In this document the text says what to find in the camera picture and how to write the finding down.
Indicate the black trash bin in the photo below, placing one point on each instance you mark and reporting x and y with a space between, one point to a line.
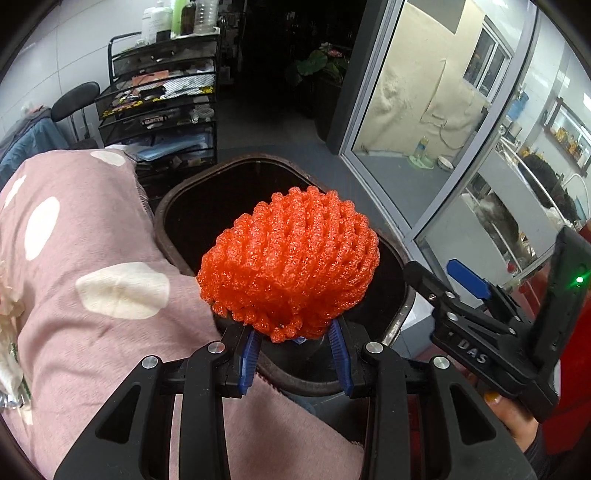
189 219

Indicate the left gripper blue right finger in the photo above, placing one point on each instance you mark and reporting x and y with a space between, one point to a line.
340 357

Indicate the glass sliding door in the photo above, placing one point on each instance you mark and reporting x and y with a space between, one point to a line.
439 77

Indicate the clear spray bottle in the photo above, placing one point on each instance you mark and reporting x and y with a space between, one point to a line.
205 20

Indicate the potted green plant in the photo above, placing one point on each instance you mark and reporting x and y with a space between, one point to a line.
326 64

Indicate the pink polka dot bedsheet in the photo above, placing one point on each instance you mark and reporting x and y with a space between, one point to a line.
96 294

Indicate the red foam fruit net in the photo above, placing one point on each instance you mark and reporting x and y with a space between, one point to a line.
292 265

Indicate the green pump bottle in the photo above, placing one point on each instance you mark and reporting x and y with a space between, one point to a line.
177 9

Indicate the black mesh trolley cart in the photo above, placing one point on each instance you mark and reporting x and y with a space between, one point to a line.
160 106

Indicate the right hand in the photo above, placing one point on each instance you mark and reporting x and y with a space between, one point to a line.
521 424

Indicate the red furniture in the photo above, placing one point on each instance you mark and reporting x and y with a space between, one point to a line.
566 425

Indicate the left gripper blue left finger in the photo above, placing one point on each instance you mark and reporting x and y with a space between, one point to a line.
249 356

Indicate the dark brown bottle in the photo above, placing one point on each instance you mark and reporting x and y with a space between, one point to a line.
187 18

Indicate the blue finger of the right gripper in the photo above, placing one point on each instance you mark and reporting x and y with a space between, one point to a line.
468 279

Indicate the white pump bottle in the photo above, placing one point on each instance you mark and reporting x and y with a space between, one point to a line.
156 23

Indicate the white red plastic bag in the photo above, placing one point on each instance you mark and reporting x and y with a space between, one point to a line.
15 393

